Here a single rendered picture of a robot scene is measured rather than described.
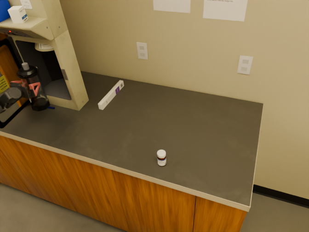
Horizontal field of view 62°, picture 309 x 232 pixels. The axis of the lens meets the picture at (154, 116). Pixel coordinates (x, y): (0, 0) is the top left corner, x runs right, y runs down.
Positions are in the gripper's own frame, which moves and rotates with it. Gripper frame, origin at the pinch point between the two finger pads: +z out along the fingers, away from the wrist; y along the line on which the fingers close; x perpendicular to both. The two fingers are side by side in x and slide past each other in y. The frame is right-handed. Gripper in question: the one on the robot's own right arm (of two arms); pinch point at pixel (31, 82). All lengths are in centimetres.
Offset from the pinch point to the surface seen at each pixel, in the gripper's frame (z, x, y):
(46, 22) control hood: 8.0, -30.1, -14.5
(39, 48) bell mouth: 12.9, -13.9, 0.0
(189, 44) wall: 52, -7, -73
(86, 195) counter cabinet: -12, 76, -22
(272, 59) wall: 51, -4, -118
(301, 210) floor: 51, 118, -167
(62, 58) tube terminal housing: 11.8, -10.4, -14.6
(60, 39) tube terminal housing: 13.6, -19.9, -14.7
